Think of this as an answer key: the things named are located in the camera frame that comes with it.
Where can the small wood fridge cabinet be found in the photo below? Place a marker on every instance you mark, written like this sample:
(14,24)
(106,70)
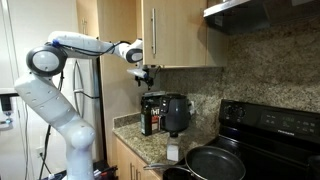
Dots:
(88,16)

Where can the black electric stove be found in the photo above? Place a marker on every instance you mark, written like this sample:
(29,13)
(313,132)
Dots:
(283,126)

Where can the light wood cabinet door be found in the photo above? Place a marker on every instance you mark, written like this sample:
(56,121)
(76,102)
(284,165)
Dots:
(180,33)

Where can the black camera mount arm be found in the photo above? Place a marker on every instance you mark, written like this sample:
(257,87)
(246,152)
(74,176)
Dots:
(5,103)

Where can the steel range hood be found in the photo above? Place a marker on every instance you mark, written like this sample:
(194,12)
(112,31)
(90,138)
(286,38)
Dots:
(240,16)

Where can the black nonstick frying pan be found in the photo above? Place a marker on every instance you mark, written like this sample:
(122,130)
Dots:
(216,165)
(176,175)

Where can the white wall outlet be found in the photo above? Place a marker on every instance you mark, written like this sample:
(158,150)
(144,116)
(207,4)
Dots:
(40,150)

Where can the light wood lower cabinet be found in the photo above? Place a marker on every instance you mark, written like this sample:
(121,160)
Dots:
(125,160)

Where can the black red food bag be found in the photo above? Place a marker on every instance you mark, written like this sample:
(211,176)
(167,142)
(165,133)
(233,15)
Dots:
(146,120)

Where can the white wall plug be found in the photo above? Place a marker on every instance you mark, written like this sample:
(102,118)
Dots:
(192,107)

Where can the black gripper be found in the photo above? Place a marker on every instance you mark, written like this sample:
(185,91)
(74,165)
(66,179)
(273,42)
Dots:
(150,77)

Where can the tall wood side panel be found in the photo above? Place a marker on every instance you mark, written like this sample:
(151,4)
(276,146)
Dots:
(116,86)

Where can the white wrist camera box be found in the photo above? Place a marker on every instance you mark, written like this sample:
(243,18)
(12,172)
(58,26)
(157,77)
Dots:
(136,72)

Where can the black air fryer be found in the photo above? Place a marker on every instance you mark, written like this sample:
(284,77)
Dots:
(175,115)

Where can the light wood cabinet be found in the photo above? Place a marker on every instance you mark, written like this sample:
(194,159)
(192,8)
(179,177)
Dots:
(125,160)
(216,50)

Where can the dark mixed clutter pile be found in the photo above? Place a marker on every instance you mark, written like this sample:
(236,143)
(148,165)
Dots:
(106,173)

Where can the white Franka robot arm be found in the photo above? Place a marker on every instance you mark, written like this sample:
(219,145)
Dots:
(50,100)

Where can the light wood upper cabinet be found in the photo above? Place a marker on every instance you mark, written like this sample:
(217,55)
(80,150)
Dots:
(216,50)

